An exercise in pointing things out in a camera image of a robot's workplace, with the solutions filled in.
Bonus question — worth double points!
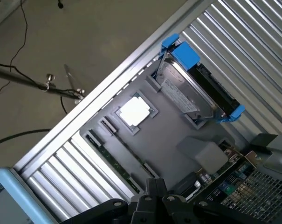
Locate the hard disk in blue carrier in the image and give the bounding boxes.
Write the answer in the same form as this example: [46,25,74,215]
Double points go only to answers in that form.
[154,34,246,124]

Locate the thick black floor cable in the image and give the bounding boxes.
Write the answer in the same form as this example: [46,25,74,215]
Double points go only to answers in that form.
[0,129,51,148]

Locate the dark tripod stand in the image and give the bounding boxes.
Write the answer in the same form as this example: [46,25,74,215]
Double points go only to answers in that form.
[0,63,87,105]

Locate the graphics card with grey shroud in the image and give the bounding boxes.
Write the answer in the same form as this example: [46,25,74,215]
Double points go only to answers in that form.
[177,136,264,203]

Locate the thin black floor cable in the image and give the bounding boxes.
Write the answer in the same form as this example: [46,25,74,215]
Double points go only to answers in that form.
[0,0,29,98]

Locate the grey parts rack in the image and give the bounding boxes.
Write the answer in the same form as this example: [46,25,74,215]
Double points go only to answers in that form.
[79,59,248,203]

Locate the silver CPU chip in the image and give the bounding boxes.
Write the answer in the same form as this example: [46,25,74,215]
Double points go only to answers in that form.
[118,97,151,126]

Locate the open PC case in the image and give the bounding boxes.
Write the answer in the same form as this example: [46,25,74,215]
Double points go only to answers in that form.
[208,133,282,224]

